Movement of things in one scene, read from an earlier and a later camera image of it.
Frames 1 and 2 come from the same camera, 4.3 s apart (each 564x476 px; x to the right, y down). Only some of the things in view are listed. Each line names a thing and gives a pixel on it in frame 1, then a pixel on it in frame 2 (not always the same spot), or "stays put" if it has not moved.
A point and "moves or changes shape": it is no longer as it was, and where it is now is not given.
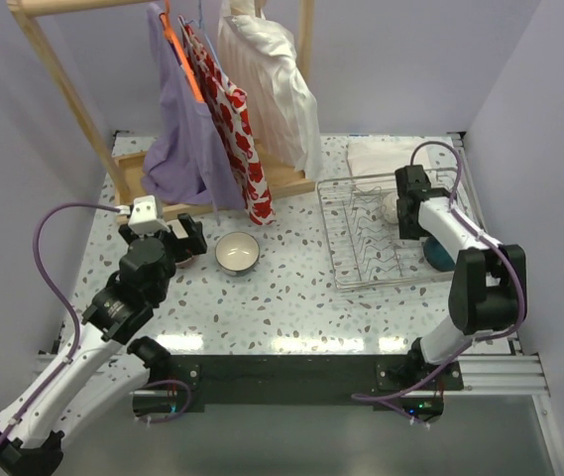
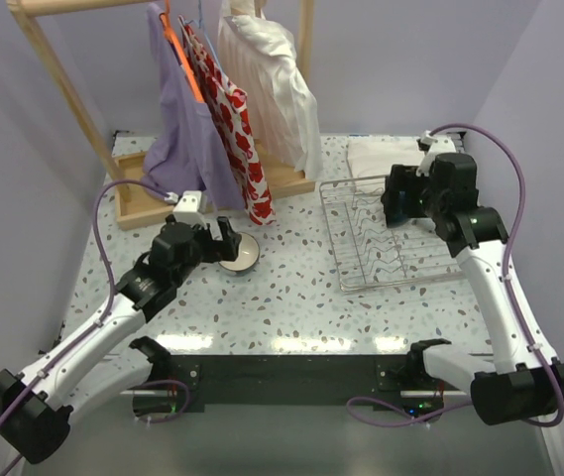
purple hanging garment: x=188 y=162 stays put
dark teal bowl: x=436 y=255 moves or changes shape
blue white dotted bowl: x=237 y=254 stays put
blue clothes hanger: x=199 y=25 stays put
